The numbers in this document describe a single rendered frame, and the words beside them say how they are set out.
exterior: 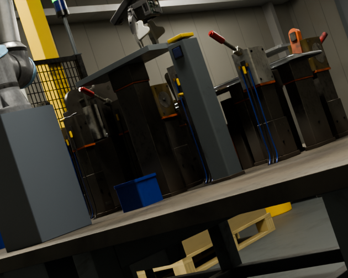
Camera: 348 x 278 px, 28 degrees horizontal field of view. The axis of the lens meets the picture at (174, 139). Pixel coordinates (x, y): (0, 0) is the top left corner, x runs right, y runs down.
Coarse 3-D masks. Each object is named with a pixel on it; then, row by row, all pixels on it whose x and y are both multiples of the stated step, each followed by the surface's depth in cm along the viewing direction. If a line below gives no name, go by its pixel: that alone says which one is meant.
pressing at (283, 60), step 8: (288, 56) 216; (296, 56) 215; (304, 56) 232; (312, 56) 231; (272, 64) 220; (280, 64) 231; (232, 80) 231; (216, 88) 236; (224, 88) 252; (176, 104) 249
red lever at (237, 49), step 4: (212, 32) 205; (212, 36) 206; (216, 36) 206; (220, 36) 207; (216, 40) 207; (220, 40) 207; (224, 40) 208; (224, 44) 210; (228, 44) 210; (232, 48) 211; (236, 48) 212; (240, 48) 213; (236, 52) 212; (240, 52) 212
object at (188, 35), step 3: (183, 33) 208; (186, 33) 209; (189, 33) 210; (192, 33) 211; (177, 36) 208; (180, 36) 207; (183, 36) 208; (186, 36) 209; (189, 36) 211; (171, 39) 210; (174, 39) 209; (177, 39) 208; (180, 39) 210; (168, 42) 211; (171, 42) 211; (174, 42) 212
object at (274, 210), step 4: (280, 204) 687; (284, 204) 689; (288, 204) 693; (268, 208) 687; (272, 208) 686; (276, 208) 686; (280, 208) 686; (284, 208) 688; (288, 208) 691; (272, 212) 686; (276, 212) 686; (280, 212) 686; (284, 212) 688; (272, 216) 687
